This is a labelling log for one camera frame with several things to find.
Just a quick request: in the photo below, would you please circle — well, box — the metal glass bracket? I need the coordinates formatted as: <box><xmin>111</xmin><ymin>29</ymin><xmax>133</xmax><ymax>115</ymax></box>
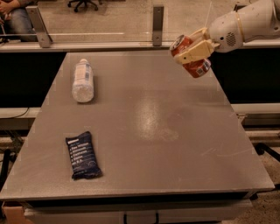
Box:
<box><xmin>26</xmin><ymin>5</ymin><xmax>53</xmax><ymax>48</ymax></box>
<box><xmin>152</xmin><ymin>5</ymin><xmax>165</xmax><ymax>46</ymax></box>

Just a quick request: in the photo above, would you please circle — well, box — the dark blue snack bar packet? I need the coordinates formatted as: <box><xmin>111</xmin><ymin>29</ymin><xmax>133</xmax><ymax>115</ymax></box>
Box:
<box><xmin>66</xmin><ymin>131</ymin><xmax>102</xmax><ymax>180</ymax></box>

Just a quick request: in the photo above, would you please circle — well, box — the seated person in jeans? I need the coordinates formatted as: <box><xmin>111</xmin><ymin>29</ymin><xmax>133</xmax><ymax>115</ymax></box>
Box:
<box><xmin>0</xmin><ymin>0</ymin><xmax>38</xmax><ymax>42</ymax></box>

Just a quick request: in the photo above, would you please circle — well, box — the clear plastic water bottle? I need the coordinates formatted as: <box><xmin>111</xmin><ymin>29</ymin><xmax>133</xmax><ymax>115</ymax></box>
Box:
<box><xmin>72</xmin><ymin>59</ymin><xmax>94</xmax><ymax>103</ymax></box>

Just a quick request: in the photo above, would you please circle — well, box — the black cable at left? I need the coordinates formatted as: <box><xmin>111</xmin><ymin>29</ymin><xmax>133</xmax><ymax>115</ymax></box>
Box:
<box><xmin>0</xmin><ymin>107</ymin><xmax>31</xmax><ymax>121</ymax></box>

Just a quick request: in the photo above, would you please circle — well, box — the left metal glass bracket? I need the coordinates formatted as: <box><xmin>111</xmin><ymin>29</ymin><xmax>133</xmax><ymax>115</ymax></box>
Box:
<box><xmin>26</xmin><ymin>5</ymin><xmax>53</xmax><ymax>48</ymax></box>

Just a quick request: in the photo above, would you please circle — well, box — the red coke can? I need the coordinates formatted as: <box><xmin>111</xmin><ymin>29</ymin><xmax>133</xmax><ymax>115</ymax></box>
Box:
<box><xmin>170</xmin><ymin>35</ymin><xmax>213</xmax><ymax>78</ymax></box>

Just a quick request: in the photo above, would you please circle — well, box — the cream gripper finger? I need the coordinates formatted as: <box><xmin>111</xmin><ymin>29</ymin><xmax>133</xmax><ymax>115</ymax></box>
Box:
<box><xmin>174</xmin><ymin>39</ymin><xmax>219</xmax><ymax>65</ymax></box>
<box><xmin>190</xmin><ymin>27</ymin><xmax>210</xmax><ymax>41</ymax></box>

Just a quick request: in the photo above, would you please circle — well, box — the middle metal glass bracket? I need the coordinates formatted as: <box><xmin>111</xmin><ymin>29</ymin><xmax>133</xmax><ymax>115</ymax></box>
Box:
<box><xmin>152</xmin><ymin>5</ymin><xmax>165</xmax><ymax>46</ymax></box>

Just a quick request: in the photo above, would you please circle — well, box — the cardboard box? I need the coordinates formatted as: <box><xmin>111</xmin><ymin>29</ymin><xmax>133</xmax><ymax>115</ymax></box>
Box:
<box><xmin>2</xmin><ymin>202</ymin><xmax>26</xmax><ymax>224</ymax></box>

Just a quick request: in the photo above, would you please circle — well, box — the black office chair base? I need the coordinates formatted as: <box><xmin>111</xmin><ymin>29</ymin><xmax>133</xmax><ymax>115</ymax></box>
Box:
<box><xmin>67</xmin><ymin>0</ymin><xmax>99</xmax><ymax>13</ymax></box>

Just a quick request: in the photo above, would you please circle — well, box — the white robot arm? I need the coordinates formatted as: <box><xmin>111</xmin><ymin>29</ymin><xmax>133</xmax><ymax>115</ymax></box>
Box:
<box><xmin>174</xmin><ymin>0</ymin><xmax>280</xmax><ymax>65</ymax></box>

